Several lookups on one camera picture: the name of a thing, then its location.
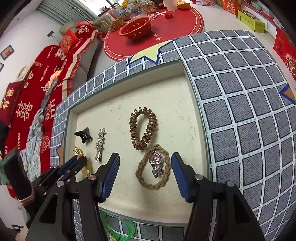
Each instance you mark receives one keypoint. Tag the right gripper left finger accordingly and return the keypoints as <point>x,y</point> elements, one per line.
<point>55,218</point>

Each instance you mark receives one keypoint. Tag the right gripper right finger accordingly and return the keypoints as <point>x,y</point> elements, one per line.
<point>236,220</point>

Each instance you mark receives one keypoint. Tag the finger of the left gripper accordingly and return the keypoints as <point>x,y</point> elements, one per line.
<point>68,165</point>
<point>80,163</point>

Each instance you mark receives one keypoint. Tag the silver star hair clip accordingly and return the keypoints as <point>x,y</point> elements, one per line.
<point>99,144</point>

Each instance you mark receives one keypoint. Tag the black hair claw clip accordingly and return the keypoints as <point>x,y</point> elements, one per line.
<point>84,135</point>

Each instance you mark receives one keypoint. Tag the green plastic bangle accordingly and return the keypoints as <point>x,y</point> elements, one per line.
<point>116,228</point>

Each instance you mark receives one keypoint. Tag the pink heart gem brooch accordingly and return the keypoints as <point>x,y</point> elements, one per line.
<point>156,161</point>

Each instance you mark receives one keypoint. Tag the green jewelry tray box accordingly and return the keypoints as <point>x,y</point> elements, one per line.
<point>157,105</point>

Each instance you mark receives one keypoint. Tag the light floral blanket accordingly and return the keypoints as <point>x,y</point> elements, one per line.
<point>31,154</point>

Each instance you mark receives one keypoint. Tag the red wedding sofa cover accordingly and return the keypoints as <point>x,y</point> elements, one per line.
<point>36,77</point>

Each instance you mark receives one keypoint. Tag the beige armchair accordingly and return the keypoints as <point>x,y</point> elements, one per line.
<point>78,60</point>

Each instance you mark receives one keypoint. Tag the red pillow with characters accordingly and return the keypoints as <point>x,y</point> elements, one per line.
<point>9,101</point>

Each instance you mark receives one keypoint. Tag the red embroidered cushion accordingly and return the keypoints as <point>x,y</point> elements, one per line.
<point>68,40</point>

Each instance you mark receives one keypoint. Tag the red plastic colander basket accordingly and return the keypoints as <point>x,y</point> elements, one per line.
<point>136,28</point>

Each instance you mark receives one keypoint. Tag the red round floor mat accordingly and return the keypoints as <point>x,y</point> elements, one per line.
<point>184,22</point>

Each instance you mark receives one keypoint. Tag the red gift box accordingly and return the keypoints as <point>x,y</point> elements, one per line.
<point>286,50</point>

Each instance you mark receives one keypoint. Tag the green cardboard box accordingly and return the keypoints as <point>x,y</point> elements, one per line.
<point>253,23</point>

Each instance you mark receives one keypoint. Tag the framed wall picture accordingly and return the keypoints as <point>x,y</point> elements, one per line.
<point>7,52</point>

